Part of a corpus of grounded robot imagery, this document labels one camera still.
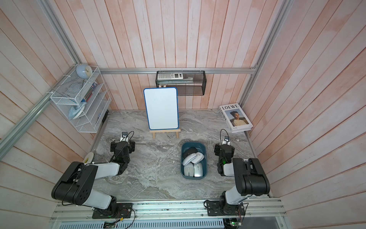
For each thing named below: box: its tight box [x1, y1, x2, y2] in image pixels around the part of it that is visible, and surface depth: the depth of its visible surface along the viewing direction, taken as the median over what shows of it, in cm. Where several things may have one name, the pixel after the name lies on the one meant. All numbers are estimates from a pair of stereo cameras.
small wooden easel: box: [149, 128, 182, 140], surface depth 100 cm
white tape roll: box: [82, 151, 94, 165], surface depth 95 cm
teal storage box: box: [180, 141, 208, 180], surface depth 89 cm
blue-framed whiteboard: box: [143, 86, 179, 131], surface depth 92 cm
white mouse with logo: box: [182, 153, 197, 167], surface depth 88 cm
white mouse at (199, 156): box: [190, 152, 205, 164], surface depth 91 cm
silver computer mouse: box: [193, 162, 204, 177], surface depth 89 cm
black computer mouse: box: [182, 146, 198, 159], surface depth 95 cm
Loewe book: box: [218, 103, 254, 134], surface depth 113 cm
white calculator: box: [157, 72, 184, 81], surface depth 92 cm
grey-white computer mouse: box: [183, 161, 195, 177], surface depth 86 cm
